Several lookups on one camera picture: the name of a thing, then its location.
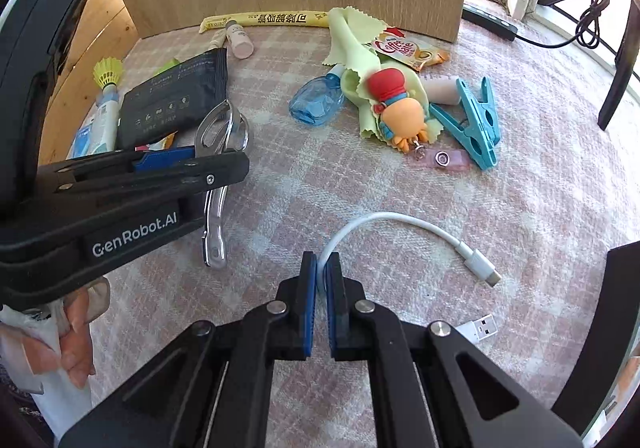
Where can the person's left hand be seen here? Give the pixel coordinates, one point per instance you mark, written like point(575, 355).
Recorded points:
point(77, 343)

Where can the white blue tube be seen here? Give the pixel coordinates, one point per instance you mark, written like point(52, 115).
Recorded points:
point(105, 122)

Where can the black power strip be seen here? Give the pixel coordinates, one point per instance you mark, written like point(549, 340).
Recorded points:
point(490, 21)

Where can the yellow shuttlecock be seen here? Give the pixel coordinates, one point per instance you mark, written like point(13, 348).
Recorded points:
point(107, 72)

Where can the small pink bottle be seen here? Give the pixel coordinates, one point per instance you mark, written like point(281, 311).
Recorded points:
point(241, 45)

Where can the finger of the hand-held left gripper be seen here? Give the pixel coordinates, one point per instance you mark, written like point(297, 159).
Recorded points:
point(200, 175)
point(165, 158)

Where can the teal plastic clothespin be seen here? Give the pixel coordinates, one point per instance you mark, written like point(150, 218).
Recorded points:
point(450, 120)
point(482, 127)

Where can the long yellow straw packet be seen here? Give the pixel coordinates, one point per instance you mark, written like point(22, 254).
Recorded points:
point(280, 19)

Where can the orange white creamer sachet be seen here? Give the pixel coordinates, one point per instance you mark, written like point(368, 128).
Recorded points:
point(400, 47)

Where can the cream tape roll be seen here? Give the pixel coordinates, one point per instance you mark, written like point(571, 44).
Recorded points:
point(440, 90)

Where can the large metal clip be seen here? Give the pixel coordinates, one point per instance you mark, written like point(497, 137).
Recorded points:
point(215, 243)

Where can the small orange white sachet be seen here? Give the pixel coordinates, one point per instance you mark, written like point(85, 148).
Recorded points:
point(162, 141)

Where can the blue spray bottle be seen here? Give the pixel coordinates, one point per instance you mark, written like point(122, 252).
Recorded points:
point(315, 102)

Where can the light green cleaning cloth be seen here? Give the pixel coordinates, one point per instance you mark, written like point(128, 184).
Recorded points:
point(350, 37)

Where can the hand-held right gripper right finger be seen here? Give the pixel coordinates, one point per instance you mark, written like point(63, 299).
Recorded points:
point(329, 308)

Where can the black storage box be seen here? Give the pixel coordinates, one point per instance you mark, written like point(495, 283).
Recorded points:
point(600, 328)

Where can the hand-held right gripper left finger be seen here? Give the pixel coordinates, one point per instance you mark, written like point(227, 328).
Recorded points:
point(310, 308)

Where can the black foil packet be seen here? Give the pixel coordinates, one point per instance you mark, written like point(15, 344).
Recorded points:
point(170, 102)

